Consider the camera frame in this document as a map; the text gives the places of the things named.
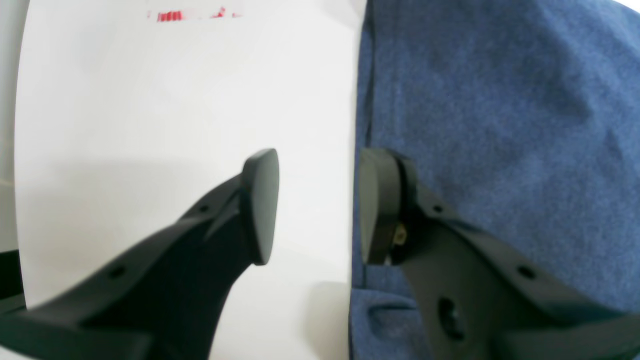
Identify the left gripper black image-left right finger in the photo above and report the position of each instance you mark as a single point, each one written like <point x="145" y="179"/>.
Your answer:
<point x="478" y="297"/>

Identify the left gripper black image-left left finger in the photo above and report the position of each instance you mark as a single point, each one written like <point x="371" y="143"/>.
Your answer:
<point x="162" y="298"/>

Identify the dark blue T-shirt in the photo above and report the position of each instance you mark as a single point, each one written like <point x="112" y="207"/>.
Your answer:
<point x="523" y="116"/>

